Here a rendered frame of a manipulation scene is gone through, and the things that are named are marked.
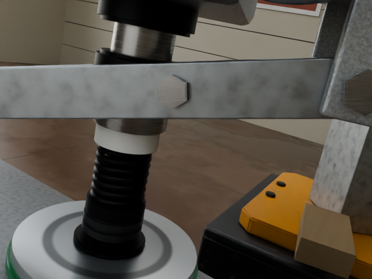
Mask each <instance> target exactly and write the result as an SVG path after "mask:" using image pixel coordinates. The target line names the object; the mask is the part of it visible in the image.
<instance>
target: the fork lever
mask: <svg viewBox="0 0 372 279"><path fill-rule="evenodd" d="M333 61H334V57H318V58H281V59H244V60H207V61H176V62H177V63H139V64H101V65H94V64H76V65H39V66H3V67H0V119H334V118H329V117H324V116H323V115H321V114H320V113H319V108H320V105H321V102H322V98H323V94H324V91H325V88H326V85H327V81H328V78H329V74H330V71H331V68H332V64H333ZM342 104H344V105H346V106H348V107H350V108H351V109H353V110H355V111H356V112H358V113H360V114H362V115H364V116H366V115H368V114H370V113H372V70H370V69H364V70H362V71H360V72H358V73H356V74H355V75H353V76H351V77H349V78H347V79H345V80H344V82H343V103H342Z"/></svg>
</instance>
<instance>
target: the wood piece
mask: <svg viewBox="0 0 372 279"><path fill-rule="evenodd" d="M355 258H356V252H355V246H354V240H353V233H352V227H351V223H350V217H349V216H347V215H344V214H340V213H337V212H334V211H331V210H328V209H324V208H321V207H318V206H315V205H312V204H308V203H305V206H304V209H303V213H302V216H301V219H300V222H299V229H298V236H297V243H296V250H295V254H294V260H296V261H299V262H302V263H304V264H307V265H310V266H313V267H316V268H319V269H321V270H324V271H327V272H330V273H333V274H335V275H338V276H341V277H344V278H347V279H348V278H349V275H350V273H351V270H352V267H353V265H354V261H355Z"/></svg>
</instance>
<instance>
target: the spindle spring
mask: <svg viewBox="0 0 372 279"><path fill-rule="evenodd" d="M97 149H98V150H97V151H96V157H97V158H96V159H95V161H94V162H95V166H94V170H93V171H94V174H93V175H92V180H93V181H92V183H91V188H92V189H91V190H90V196H91V197H92V198H93V199H94V200H95V201H97V202H99V203H101V204H104V205H107V206H114V207H129V206H134V205H137V204H139V203H141V202H142V201H143V199H144V196H145V191H146V184H147V182H148V179H147V177H148V176H149V168H150V166H151V164H150V161H151V160H152V153H151V154H127V153H121V152H116V151H112V150H109V149H107V148H103V147H101V146H99V145H98V144H97ZM105 154H107V155H105ZM108 155H109V156H113V157H117V158H125V159H137V160H123V159H116V158H112V157H109V156H108ZM138 158H139V159H138ZM107 164H110V165H113V166H119V167H137V168H117V167H112V166H108V165H107ZM105 172H109V173H112V174H118V175H135V176H129V177H124V176H117V175H112V174H108V173H105ZM104 180H106V181H109V182H114V183H122V184H113V183H109V182H106V181H104ZM130 183H135V184H130ZM124 184H128V185H124ZM101 187H102V188H101ZM103 188H105V189H103ZM106 189H109V190H114V191H121V192H124V193H121V192H112V191H109V190H106ZM134 190H135V191H134ZM128 191H132V192H128ZM104 197H106V198H104ZM107 198H111V199H121V200H111V199H107ZM124 199H130V200H124Z"/></svg>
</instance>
